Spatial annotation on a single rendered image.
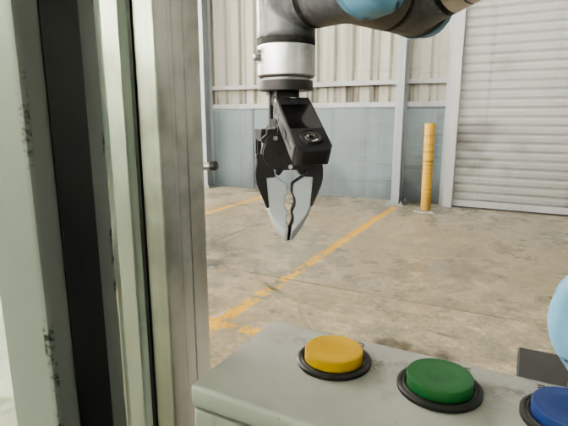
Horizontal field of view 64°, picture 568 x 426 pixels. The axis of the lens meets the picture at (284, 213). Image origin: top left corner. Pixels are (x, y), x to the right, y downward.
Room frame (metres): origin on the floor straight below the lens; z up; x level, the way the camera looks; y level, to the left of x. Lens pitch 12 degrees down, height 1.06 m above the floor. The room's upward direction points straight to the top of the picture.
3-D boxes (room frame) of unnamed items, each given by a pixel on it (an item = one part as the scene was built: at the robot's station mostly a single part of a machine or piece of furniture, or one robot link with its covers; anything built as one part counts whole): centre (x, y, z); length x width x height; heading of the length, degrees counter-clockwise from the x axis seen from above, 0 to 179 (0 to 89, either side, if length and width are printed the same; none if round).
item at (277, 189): (0.63, 0.01, 0.94); 0.06 x 0.03 x 0.09; 11
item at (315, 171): (0.61, -0.03, 0.99); 0.05 x 0.02 x 0.09; 101
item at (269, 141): (0.63, 0.00, 1.05); 0.09 x 0.08 x 0.12; 11
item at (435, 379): (0.26, -0.10, 0.90); 0.04 x 0.04 x 0.02
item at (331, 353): (0.29, -0.03, 0.90); 0.04 x 0.04 x 0.02
